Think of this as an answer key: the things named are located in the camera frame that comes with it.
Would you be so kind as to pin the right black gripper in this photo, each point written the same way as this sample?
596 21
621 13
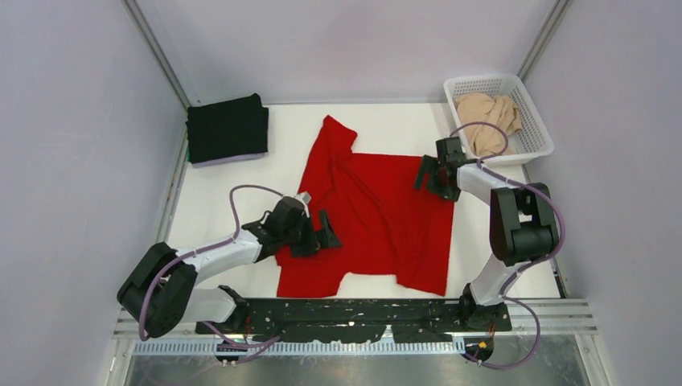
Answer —
430 165

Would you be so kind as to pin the folded black t-shirt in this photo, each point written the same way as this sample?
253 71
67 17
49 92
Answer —
227 128

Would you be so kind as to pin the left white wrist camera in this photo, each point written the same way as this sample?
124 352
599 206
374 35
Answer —
304 197

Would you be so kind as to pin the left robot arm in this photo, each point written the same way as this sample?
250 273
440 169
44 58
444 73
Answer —
162 291

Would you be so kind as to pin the white plastic basket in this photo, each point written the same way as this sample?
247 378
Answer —
531 141

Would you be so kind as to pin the beige t-shirt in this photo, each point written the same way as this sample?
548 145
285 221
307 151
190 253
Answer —
500 111

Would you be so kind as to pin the aluminium frame rail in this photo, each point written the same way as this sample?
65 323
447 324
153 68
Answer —
548 316

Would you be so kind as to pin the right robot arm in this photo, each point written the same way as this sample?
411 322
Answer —
522 223

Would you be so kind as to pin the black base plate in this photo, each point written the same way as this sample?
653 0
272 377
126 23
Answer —
416 320

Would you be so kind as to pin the white slotted cable duct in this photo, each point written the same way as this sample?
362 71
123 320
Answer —
167 347

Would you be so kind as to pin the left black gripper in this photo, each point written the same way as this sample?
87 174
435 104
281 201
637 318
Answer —
326 238

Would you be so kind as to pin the red t-shirt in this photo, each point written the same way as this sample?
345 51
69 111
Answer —
385 225

